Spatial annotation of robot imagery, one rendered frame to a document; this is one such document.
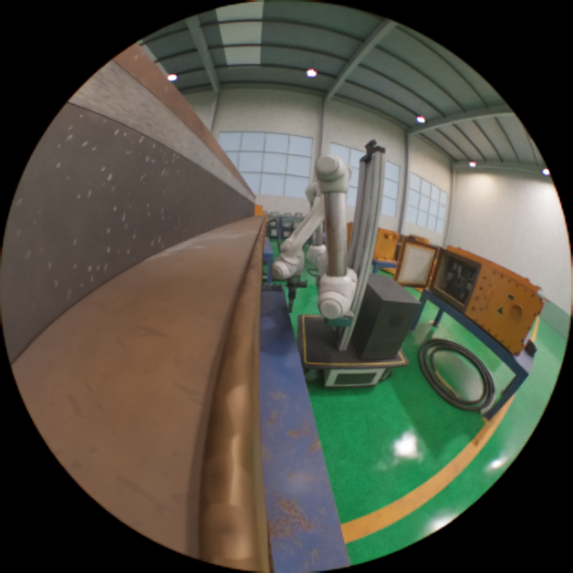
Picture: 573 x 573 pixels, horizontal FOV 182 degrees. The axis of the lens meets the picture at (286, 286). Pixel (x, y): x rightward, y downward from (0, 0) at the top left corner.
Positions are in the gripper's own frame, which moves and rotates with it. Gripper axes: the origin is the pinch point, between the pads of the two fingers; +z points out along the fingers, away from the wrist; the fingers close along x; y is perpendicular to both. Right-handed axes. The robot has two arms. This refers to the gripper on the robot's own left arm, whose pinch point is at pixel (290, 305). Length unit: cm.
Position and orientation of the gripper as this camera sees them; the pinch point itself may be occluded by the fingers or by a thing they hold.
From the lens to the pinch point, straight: 121.3
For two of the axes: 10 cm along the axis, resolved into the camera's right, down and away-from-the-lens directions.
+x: -0.5, 3.9, -9.2
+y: -9.9, -1.0, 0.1
